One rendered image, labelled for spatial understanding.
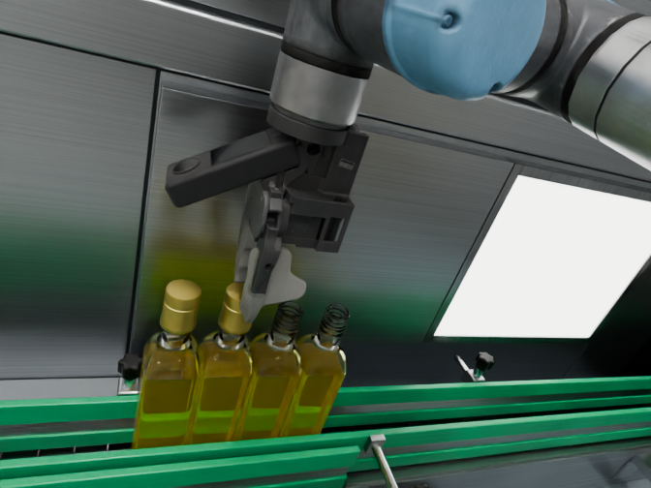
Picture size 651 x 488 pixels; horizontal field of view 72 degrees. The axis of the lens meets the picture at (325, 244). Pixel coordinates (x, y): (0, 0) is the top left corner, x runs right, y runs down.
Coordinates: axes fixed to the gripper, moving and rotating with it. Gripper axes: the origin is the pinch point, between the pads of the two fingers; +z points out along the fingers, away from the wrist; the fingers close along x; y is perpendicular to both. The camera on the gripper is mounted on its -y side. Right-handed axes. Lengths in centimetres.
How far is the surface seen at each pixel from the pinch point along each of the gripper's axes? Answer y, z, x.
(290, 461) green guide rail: 8.9, 19.3, -6.6
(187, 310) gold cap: -5.4, 0.5, -1.6
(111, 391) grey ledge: -11.4, 27.3, 12.0
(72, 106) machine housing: -17.6, -12.0, 15.0
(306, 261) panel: 11.4, 2.5, 11.7
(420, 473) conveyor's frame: 32.0, 27.4, -5.9
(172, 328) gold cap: -6.4, 2.8, -1.7
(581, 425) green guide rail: 63, 21, -5
